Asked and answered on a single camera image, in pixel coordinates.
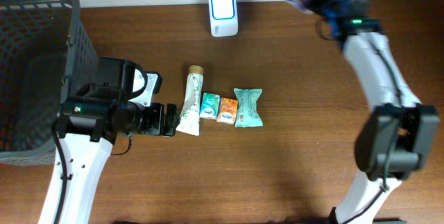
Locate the white tube wooden cap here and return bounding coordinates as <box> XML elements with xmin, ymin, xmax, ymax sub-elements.
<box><xmin>176</xmin><ymin>65</ymin><xmax>204</xmax><ymax>136</ymax></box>

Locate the teal tissue pack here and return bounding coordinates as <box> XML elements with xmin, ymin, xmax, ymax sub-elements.
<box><xmin>199</xmin><ymin>92</ymin><xmax>221</xmax><ymax>120</ymax></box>

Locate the orange tissue pack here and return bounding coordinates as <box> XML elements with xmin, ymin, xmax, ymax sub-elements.
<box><xmin>216</xmin><ymin>98</ymin><xmax>238</xmax><ymax>125</ymax></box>

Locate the teal snack pouch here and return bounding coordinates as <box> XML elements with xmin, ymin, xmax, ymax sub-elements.
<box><xmin>234</xmin><ymin>88</ymin><xmax>263</xmax><ymax>128</ymax></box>

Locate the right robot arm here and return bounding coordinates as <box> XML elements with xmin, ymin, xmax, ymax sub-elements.
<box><xmin>305</xmin><ymin>0</ymin><xmax>439</xmax><ymax>223</ymax></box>

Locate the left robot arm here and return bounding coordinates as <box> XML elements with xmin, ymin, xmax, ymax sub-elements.
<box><xmin>39</xmin><ymin>57</ymin><xmax>180</xmax><ymax>223</ymax></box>

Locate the white barcode scanner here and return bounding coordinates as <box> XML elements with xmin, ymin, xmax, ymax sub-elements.
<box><xmin>208</xmin><ymin>0</ymin><xmax>239</xmax><ymax>37</ymax></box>

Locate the grey plastic mesh basket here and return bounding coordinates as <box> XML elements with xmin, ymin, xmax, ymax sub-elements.
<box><xmin>1</xmin><ymin>0</ymin><xmax>99</xmax><ymax>166</ymax></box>

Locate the left black cable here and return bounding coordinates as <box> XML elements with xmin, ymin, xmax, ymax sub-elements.
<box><xmin>50</xmin><ymin>119</ymin><xmax>134</xmax><ymax>224</ymax></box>

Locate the black cable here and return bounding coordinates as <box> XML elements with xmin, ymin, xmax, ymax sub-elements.
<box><xmin>50</xmin><ymin>119</ymin><xmax>134</xmax><ymax>224</ymax></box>
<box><xmin>314</xmin><ymin>15</ymin><xmax>407</xmax><ymax>224</ymax></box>

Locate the right black cable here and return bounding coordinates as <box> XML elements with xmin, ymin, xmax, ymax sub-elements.
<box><xmin>314</xmin><ymin>15</ymin><xmax>407</xmax><ymax>224</ymax></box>

